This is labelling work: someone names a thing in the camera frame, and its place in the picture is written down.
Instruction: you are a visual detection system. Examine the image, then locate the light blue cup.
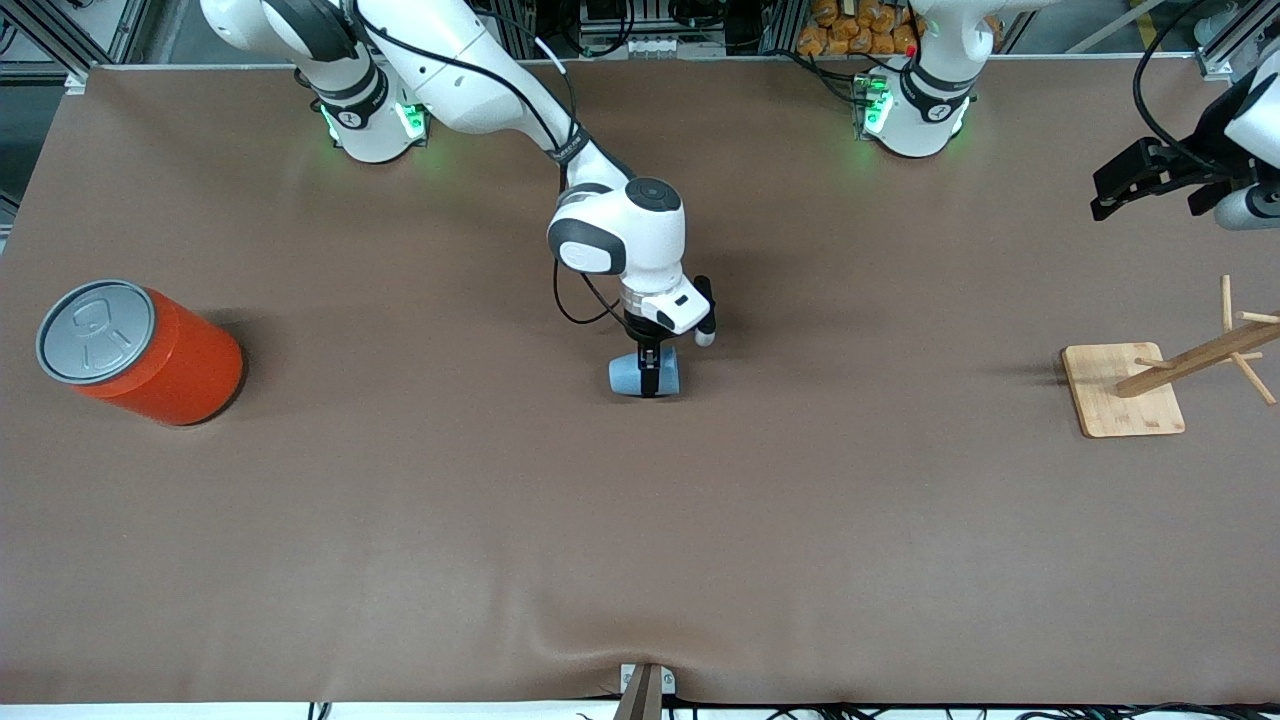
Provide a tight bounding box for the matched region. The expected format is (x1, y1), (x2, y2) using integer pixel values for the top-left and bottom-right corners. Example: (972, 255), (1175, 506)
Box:
(608, 345), (682, 399)

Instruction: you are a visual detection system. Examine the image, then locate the wooden cup rack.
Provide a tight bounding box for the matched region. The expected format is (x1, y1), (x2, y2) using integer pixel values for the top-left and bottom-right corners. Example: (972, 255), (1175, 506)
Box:
(1060, 275), (1280, 439)

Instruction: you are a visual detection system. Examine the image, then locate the brown table mat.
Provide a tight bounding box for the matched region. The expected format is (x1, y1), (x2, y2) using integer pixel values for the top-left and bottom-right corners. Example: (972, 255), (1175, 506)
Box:
(0, 62), (1280, 706)

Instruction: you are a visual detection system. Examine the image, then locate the white power strip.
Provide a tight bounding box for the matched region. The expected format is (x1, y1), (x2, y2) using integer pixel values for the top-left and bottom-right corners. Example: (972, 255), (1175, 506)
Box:
(618, 36), (703, 58)

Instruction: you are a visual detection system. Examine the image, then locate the orange packaged snacks pile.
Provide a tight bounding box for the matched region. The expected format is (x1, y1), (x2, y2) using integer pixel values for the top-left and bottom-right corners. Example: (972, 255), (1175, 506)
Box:
(797, 0), (921, 58)

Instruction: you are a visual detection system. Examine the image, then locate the metal table clamp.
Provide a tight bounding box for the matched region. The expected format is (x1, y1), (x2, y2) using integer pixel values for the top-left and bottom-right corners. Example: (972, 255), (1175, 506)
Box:
(615, 662), (677, 720)

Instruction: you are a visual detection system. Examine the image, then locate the orange can with silver lid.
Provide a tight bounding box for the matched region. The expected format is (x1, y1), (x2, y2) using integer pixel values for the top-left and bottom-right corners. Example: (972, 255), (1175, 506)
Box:
(36, 279), (246, 428)

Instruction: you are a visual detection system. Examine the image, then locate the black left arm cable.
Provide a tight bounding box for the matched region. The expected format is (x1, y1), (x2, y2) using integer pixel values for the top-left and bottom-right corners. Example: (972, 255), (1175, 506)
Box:
(1132, 0), (1226, 176)

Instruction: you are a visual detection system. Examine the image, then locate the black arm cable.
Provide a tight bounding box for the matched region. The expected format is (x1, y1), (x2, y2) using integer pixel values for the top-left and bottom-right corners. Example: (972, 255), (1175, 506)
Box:
(345, 0), (631, 326)
(1132, 0), (1226, 176)

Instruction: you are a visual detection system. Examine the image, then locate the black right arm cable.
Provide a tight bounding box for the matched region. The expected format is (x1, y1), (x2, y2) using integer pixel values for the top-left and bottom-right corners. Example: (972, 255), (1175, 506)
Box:
(345, 0), (631, 326)

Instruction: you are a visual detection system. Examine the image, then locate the aluminium frame profile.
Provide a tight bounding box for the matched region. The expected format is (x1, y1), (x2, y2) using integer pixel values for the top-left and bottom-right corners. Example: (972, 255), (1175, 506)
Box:
(0, 0), (151, 81)
(1195, 0), (1280, 81)

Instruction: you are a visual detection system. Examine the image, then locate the black base cable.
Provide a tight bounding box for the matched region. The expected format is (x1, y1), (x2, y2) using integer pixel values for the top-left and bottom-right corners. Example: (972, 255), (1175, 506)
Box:
(780, 45), (871, 106)

